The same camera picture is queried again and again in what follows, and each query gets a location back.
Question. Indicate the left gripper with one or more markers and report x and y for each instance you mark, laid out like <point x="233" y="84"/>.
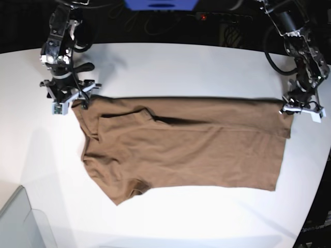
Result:
<point x="297" y="101"/>

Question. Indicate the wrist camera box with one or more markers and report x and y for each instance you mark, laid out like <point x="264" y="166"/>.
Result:
<point x="317" y="116"/>
<point x="60" y="108"/>

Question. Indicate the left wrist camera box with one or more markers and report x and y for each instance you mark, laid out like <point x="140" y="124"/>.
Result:
<point x="317" y="116"/>

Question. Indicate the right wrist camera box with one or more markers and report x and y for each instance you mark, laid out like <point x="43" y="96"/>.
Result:
<point x="60" y="108"/>

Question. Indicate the black power strip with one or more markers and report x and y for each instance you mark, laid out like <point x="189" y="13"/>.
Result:
<point x="223" y="17"/>

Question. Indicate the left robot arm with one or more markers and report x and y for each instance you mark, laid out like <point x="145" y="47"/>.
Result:
<point x="291" y="22"/>

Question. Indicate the brown t-shirt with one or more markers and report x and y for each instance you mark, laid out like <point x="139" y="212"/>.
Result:
<point x="133" y="145"/>

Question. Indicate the blue bin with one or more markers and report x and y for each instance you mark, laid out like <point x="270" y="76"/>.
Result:
<point x="148" y="5"/>

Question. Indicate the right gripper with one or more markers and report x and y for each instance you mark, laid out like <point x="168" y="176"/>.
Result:
<point x="61" y="91"/>

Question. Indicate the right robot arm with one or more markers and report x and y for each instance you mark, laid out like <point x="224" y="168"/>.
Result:
<point x="69" y="34"/>

